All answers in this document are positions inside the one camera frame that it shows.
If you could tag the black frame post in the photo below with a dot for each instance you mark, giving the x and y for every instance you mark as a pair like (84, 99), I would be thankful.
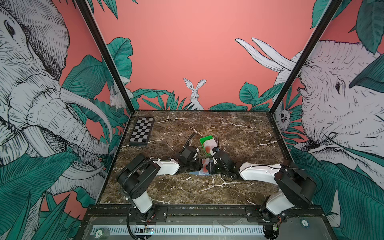
(103, 48)
(326, 18)

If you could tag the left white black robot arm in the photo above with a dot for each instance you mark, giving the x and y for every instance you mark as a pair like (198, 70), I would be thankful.
(137, 176)

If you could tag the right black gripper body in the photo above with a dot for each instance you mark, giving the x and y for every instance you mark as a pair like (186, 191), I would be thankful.
(216, 169)

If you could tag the right black frame post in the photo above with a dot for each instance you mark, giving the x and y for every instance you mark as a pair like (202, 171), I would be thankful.
(326, 18)

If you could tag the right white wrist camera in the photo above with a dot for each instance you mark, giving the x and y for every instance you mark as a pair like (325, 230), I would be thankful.
(214, 154)

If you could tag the white red credit card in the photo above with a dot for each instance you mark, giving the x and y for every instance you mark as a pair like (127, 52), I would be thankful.
(205, 162)

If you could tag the black white checkerboard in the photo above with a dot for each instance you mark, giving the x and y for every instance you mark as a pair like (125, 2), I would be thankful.
(142, 131)

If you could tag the blue card holder wallet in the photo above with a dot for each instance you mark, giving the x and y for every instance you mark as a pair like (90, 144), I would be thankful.
(199, 172)

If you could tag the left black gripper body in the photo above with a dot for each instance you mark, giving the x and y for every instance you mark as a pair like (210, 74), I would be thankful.
(194, 166)

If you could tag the black front mounting rail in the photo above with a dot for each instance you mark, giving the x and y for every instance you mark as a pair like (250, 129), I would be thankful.
(160, 213)

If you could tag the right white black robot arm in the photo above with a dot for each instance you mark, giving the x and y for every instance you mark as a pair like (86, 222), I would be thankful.
(296, 187)

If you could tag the left black frame post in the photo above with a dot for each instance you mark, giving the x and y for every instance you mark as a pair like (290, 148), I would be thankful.
(103, 48)

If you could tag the green card tray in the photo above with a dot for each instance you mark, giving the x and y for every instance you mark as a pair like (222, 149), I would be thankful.
(202, 140)

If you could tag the white slotted cable duct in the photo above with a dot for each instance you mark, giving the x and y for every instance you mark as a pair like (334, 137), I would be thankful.
(177, 230)

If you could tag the stack of cards in tray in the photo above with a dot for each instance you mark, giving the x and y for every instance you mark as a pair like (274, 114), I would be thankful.
(209, 144)

